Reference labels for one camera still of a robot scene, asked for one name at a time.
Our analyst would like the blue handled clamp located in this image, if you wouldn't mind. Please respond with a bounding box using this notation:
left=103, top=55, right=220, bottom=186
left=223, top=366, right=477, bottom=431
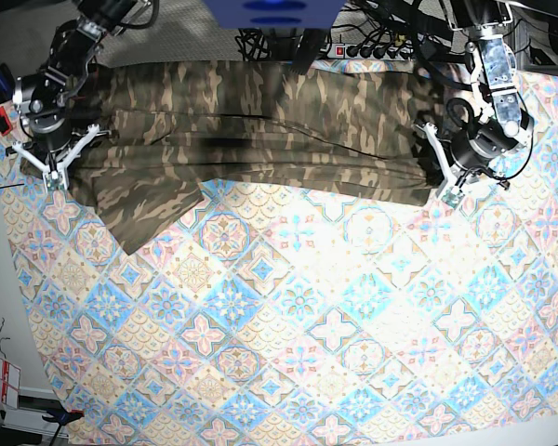
left=0, top=63, right=16, bottom=102

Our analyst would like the white power strip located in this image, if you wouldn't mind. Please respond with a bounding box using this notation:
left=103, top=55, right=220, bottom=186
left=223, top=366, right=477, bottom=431
left=325, top=43, right=413, bottom=61

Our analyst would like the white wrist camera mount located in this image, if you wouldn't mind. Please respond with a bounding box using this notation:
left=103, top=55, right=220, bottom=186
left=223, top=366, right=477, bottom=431
left=414, top=122, right=480, bottom=209
left=7, top=125, right=113, bottom=192

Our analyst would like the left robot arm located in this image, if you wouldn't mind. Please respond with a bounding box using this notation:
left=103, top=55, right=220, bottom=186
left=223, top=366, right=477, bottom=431
left=443, top=1, right=534, bottom=175

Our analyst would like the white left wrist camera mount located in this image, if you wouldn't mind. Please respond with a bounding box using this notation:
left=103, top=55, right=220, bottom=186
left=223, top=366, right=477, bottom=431
left=414, top=122, right=480, bottom=209

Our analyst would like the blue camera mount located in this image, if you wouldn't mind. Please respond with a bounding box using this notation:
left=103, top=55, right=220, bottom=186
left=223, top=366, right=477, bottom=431
left=204, top=0, right=345, bottom=29

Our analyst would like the patterned tile tablecloth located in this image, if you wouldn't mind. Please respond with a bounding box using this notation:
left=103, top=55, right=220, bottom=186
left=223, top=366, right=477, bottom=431
left=0, top=73, right=558, bottom=445

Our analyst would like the black clamp lower left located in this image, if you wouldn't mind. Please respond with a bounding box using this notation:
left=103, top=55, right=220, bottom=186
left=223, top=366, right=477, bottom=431
left=42, top=409, right=85, bottom=426

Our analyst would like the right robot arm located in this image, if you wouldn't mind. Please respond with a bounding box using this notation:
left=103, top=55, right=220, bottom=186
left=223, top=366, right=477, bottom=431
left=12, top=0, right=160, bottom=155

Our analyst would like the camouflage T-shirt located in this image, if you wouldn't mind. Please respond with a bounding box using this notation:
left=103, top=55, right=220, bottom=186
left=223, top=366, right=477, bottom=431
left=20, top=59, right=445, bottom=256

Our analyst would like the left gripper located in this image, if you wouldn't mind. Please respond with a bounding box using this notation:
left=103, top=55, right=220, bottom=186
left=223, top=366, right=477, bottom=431
left=449, top=127, right=498, bottom=171

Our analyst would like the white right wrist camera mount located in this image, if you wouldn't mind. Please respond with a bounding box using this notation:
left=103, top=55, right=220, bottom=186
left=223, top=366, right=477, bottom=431
left=7, top=125, right=113, bottom=192

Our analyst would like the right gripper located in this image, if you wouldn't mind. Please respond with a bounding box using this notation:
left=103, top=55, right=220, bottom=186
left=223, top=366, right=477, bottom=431
left=29, top=115, right=72, bottom=156

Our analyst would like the black hex key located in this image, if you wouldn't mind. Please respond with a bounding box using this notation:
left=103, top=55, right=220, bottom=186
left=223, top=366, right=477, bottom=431
left=0, top=182, right=25, bottom=190

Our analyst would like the red white paper tag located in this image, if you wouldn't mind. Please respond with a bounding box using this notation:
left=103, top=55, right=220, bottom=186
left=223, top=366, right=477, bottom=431
left=0, top=358, right=20, bottom=409

